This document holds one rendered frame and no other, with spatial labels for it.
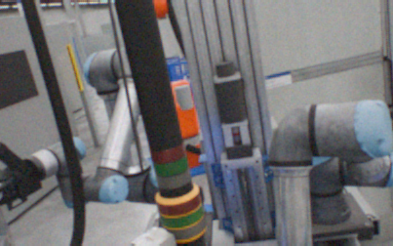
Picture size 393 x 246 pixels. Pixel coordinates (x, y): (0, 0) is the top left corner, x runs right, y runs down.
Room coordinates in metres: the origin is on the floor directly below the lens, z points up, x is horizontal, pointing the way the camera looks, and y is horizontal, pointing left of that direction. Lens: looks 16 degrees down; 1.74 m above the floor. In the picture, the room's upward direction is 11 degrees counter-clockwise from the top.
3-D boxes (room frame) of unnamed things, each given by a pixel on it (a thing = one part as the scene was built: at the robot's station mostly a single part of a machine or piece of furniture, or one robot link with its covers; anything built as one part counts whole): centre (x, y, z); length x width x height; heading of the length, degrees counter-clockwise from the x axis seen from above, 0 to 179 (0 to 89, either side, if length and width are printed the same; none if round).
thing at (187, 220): (0.34, 0.03, 1.56); 0.04 x 0.04 x 0.01
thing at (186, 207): (0.34, 0.03, 1.57); 0.04 x 0.04 x 0.01
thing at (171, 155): (0.34, 0.03, 1.62); 0.03 x 0.03 x 0.01
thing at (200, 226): (0.34, 0.03, 1.54); 0.04 x 0.04 x 0.01
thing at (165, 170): (0.34, 0.03, 1.61); 0.03 x 0.03 x 0.01
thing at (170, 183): (0.34, 0.03, 1.60); 0.03 x 0.03 x 0.01
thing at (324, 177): (1.12, -0.38, 1.20); 0.13 x 0.12 x 0.14; 61
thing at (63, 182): (1.03, 0.36, 1.34); 0.11 x 0.08 x 0.11; 57
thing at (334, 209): (1.13, -0.37, 1.09); 0.15 x 0.15 x 0.10
